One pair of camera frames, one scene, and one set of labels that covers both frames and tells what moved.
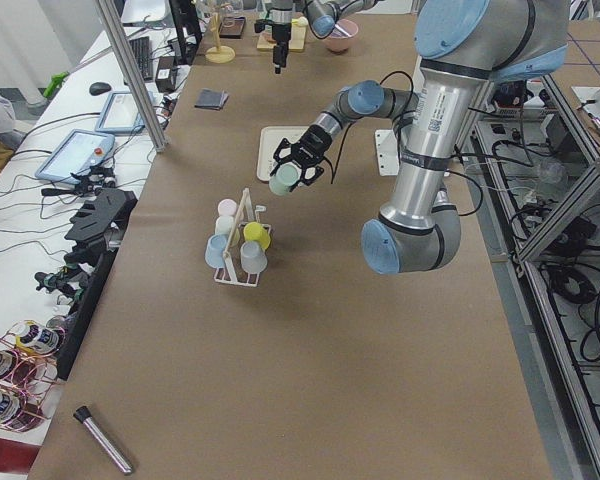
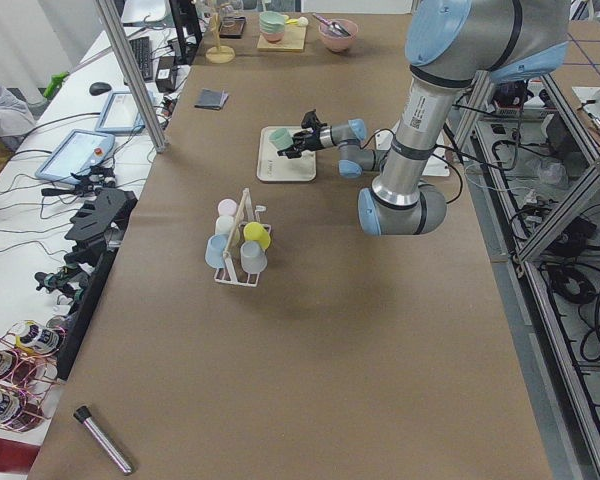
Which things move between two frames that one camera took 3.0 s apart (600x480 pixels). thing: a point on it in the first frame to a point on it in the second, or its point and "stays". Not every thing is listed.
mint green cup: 286,177 to 282,138
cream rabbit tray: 270,138 stays
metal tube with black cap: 83,415 stays
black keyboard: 141,49 stays
